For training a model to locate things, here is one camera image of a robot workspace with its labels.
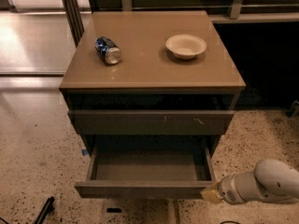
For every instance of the dark object at right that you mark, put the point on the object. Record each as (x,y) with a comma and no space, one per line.
(292,109)

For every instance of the grey drawer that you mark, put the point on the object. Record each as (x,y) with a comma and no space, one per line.
(148,167)
(151,122)

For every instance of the grey top drawer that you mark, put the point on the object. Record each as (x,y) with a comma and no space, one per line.
(151,122)

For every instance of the white paper bowl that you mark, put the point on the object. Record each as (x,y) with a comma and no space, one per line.
(185,47)

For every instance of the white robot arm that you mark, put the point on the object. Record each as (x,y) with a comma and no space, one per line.
(271,181)

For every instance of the grey drawer cabinet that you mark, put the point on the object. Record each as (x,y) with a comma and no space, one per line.
(149,76)

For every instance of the black object on floor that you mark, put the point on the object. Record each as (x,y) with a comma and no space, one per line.
(47,208)

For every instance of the metal shelf frame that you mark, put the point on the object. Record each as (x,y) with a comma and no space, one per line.
(187,0)

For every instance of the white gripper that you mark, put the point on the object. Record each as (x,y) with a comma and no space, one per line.
(226,189)

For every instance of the black floor marker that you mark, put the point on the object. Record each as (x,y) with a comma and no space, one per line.
(113,210)

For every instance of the blue tape piece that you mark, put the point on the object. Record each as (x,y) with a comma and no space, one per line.
(84,152)

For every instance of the blue soda can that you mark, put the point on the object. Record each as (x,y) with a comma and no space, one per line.
(108,50)

